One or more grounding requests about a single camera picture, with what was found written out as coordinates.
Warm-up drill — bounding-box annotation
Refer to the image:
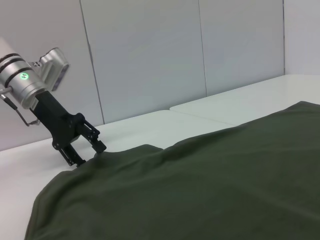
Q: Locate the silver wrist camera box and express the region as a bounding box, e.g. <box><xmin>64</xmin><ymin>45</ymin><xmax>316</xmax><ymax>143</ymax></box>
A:
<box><xmin>39</xmin><ymin>47</ymin><xmax>71</xmax><ymax>92</ymax></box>

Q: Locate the dark green shirt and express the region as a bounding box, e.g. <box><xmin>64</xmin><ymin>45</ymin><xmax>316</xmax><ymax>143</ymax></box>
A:
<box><xmin>24</xmin><ymin>100</ymin><xmax>320</xmax><ymax>240</ymax></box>

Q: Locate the black gripper cable with plug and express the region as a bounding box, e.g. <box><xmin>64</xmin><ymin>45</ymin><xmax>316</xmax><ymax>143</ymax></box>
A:
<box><xmin>0</xmin><ymin>86</ymin><xmax>41</xmax><ymax>127</ymax></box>

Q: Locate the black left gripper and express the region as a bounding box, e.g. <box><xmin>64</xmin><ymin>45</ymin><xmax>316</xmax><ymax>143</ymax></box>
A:
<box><xmin>31</xmin><ymin>90</ymin><xmax>108</xmax><ymax>168</ymax></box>

